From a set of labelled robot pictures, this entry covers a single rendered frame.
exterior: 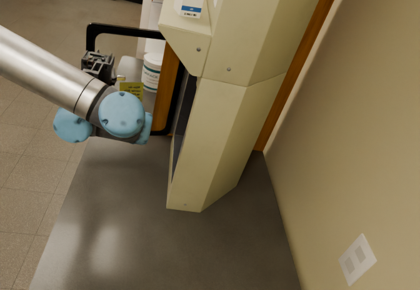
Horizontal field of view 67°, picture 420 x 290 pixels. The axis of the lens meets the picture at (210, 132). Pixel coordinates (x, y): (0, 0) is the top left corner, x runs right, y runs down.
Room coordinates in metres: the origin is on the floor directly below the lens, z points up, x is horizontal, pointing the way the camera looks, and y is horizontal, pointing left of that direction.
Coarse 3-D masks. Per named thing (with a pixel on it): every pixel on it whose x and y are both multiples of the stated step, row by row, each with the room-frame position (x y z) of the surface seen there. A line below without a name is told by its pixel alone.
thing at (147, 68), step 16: (96, 48) 0.81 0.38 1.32; (112, 48) 0.83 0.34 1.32; (128, 48) 0.85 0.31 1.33; (144, 48) 0.87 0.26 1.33; (160, 48) 0.90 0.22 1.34; (128, 64) 0.85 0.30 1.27; (144, 64) 0.88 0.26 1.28; (160, 64) 0.90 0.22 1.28; (176, 64) 0.93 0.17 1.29; (128, 80) 0.86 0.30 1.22; (144, 80) 0.88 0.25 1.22; (160, 80) 0.91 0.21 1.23; (144, 96) 0.89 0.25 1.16; (160, 96) 0.91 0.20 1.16; (160, 112) 0.92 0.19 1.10; (160, 128) 0.92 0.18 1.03
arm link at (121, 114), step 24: (0, 48) 0.42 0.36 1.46; (24, 48) 0.44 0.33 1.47; (0, 72) 0.42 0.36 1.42; (24, 72) 0.42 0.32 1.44; (48, 72) 0.43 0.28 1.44; (72, 72) 0.45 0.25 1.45; (48, 96) 0.42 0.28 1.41; (72, 96) 0.42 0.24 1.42; (96, 96) 0.43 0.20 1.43; (120, 96) 0.43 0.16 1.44; (96, 120) 0.42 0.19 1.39; (120, 120) 0.41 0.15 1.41; (144, 120) 0.46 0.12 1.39
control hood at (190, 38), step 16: (160, 16) 0.68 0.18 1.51; (176, 16) 0.70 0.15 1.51; (208, 16) 0.77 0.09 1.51; (176, 32) 0.63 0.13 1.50; (192, 32) 0.64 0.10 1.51; (208, 32) 0.66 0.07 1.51; (176, 48) 0.63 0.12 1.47; (192, 48) 0.64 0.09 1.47; (208, 48) 0.65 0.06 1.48; (192, 64) 0.64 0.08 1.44
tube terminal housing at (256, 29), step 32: (224, 0) 0.65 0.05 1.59; (256, 0) 0.67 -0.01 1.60; (288, 0) 0.71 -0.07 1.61; (224, 32) 0.66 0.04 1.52; (256, 32) 0.67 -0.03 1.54; (288, 32) 0.76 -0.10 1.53; (224, 64) 0.66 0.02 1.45; (256, 64) 0.68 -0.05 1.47; (288, 64) 0.83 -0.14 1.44; (224, 96) 0.67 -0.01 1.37; (256, 96) 0.74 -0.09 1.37; (192, 128) 0.65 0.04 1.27; (224, 128) 0.67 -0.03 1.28; (256, 128) 0.81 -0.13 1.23; (192, 160) 0.66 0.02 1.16; (224, 160) 0.70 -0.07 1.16; (192, 192) 0.67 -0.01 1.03; (224, 192) 0.78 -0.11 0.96
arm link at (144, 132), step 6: (150, 114) 0.57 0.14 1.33; (150, 120) 0.55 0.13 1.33; (96, 126) 0.50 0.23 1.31; (144, 126) 0.53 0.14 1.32; (150, 126) 0.53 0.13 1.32; (96, 132) 0.50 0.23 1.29; (102, 132) 0.50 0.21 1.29; (108, 132) 0.50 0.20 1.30; (138, 132) 0.57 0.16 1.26; (144, 132) 0.52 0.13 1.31; (108, 138) 0.51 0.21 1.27; (114, 138) 0.51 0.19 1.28; (132, 138) 0.50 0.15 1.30; (138, 138) 0.51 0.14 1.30; (144, 138) 0.52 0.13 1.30
